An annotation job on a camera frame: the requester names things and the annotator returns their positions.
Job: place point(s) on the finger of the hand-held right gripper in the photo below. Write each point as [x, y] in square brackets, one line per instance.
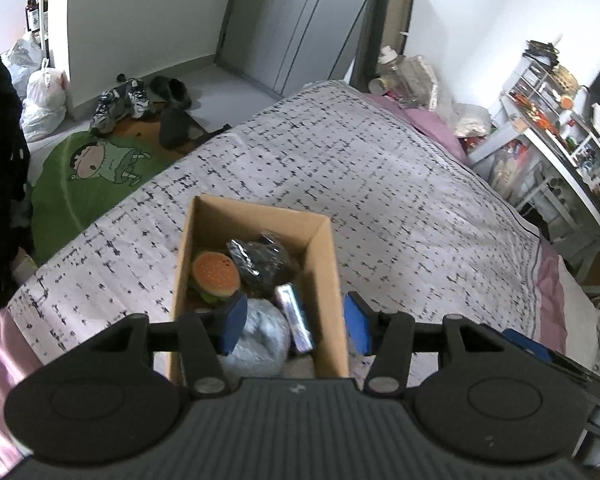
[527, 345]

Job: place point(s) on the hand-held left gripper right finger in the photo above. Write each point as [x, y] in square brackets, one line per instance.
[360, 322]

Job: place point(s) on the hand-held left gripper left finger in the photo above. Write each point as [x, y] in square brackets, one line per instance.
[232, 322]

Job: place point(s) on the brown cardboard box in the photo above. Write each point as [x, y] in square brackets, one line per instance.
[330, 310]

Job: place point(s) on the burger plush toy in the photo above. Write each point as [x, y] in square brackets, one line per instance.
[215, 272]

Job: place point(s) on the black item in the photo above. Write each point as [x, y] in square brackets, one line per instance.
[267, 262]

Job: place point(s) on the light blue fluffy plush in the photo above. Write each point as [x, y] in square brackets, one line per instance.
[265, 335]

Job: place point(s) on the white bedding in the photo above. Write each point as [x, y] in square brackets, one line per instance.
[587, 310]

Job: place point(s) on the green cartoon rug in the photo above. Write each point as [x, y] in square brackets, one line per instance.
[80, 185]

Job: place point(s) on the white shelf unit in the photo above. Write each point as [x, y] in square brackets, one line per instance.
[545, 125]

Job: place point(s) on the white crumpled bag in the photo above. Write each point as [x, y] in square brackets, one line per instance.
[470, 120]

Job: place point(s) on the dark slipper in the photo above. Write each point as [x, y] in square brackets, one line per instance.
[159, 89]
[180, 95]

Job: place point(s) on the paper cup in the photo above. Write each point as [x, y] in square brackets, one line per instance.
[381, 86]

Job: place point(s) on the pink satin cloth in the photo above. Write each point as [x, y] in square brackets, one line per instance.
[2, 385]

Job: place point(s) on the grey white sneaker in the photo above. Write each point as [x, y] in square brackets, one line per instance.
[107, 110]
[137, 97]

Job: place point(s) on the white woven bag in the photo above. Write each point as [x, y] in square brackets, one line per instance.
[427, 82]

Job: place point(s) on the clear jar white lid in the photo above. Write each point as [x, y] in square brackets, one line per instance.
[391, 65]

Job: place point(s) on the black dotted garment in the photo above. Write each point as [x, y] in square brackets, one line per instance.
[2, 160]

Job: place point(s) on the white plastic bag red print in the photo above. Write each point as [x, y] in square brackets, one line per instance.
[45, 100]

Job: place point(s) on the grey wardrobe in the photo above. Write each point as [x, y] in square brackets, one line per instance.
[300, 20]

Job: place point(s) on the dark pump bottle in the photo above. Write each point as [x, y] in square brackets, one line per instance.
[31, 12]

